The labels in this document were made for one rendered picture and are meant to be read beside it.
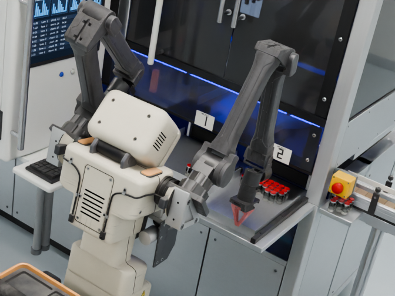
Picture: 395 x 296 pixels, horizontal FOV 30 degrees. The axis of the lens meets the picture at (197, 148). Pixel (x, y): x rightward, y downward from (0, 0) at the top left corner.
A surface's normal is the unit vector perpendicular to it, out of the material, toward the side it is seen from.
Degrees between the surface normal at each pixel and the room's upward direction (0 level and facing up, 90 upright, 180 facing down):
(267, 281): 90
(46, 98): 90
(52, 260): 0
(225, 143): 60
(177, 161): 0
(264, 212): 0
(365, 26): 90
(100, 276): 82
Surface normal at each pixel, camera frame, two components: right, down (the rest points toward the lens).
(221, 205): 0.17, -0.88
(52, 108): 0.80, 0.39
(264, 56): -0.34, -0.18
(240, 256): -0.55, 0.28
